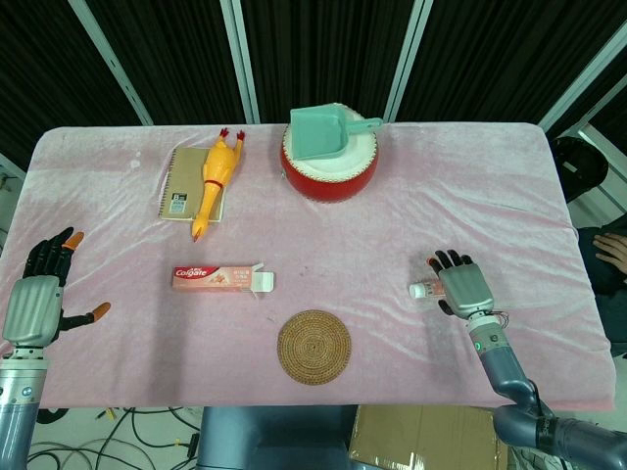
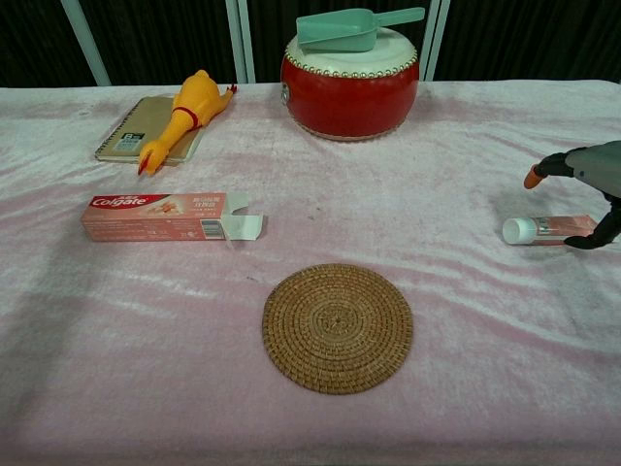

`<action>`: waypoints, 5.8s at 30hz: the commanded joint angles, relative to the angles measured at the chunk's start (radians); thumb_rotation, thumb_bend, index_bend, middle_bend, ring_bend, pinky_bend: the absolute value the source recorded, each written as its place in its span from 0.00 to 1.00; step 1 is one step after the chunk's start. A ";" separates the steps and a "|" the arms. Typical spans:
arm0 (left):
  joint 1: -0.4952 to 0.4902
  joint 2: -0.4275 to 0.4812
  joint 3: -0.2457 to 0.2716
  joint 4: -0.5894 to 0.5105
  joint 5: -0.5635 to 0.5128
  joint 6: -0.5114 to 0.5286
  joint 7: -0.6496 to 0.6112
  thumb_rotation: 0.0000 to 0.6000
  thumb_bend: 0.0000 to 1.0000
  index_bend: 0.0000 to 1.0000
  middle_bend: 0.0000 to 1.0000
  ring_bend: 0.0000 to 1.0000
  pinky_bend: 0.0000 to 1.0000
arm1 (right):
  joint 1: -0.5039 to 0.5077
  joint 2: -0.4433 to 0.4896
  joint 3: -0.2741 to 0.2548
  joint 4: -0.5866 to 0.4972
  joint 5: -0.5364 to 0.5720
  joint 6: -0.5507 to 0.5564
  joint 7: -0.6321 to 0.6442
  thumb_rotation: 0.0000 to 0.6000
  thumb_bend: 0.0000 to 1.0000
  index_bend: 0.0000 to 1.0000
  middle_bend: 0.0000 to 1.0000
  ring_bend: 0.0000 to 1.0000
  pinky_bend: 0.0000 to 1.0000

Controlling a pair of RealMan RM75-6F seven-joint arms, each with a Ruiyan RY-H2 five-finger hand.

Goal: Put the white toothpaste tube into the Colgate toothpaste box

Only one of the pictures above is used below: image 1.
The pink cardboard box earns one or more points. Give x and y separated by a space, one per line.
210 278

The red white drum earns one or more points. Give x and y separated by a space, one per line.
328 181

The person's bare hand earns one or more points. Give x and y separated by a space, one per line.
612 252

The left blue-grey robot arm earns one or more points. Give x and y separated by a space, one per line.
19 401

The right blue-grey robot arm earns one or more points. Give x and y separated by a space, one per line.
507 367

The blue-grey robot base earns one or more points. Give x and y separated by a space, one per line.
264 438

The white frame post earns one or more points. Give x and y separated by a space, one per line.
583 78
406 59
115 59
242 59

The yellow rubber chicken toy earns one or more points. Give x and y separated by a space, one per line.
218 169

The pink tube with white cap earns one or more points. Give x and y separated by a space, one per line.
421 290

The pink velvet tablecloth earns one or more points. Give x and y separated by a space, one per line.
392 235

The brown spiral notebook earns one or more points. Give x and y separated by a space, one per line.
183 176

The brown cardboard box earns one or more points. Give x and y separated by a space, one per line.
421 436

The teal plastic scoop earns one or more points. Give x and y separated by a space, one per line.
316 134

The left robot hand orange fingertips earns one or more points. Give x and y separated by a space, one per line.
34 303

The black chair back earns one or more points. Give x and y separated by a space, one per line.
580 166

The round woven rattan coaster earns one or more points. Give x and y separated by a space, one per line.
315 347

